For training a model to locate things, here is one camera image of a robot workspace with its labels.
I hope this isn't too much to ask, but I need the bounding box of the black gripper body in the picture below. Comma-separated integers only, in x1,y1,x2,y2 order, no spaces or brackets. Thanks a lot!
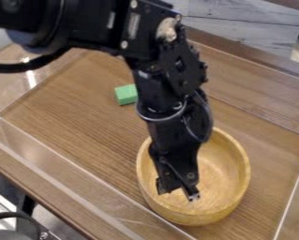
136,89,212,175

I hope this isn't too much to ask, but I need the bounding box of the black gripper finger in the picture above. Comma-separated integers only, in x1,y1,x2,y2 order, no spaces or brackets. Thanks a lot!
168,159,200,202
149,146,181,195

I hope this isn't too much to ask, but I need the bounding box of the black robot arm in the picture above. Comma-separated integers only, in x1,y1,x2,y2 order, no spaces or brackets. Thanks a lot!
0,0,212,200

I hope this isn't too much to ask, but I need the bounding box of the brown wooden bowl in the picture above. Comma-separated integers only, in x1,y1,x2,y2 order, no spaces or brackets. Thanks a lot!
136,127,249,226

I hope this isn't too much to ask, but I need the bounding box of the green rectangular block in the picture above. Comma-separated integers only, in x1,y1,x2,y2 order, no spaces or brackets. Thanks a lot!
114,84,137,106

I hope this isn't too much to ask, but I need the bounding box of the black metal table frame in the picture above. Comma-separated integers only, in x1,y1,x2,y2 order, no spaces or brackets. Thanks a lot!
15,194,49,240

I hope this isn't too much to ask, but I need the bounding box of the clear acrylic tray wall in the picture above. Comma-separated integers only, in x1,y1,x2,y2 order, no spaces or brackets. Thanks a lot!
0,117,195,240

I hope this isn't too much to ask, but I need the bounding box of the black cable under table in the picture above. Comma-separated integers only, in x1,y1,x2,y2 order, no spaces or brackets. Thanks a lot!
0,211,42,240

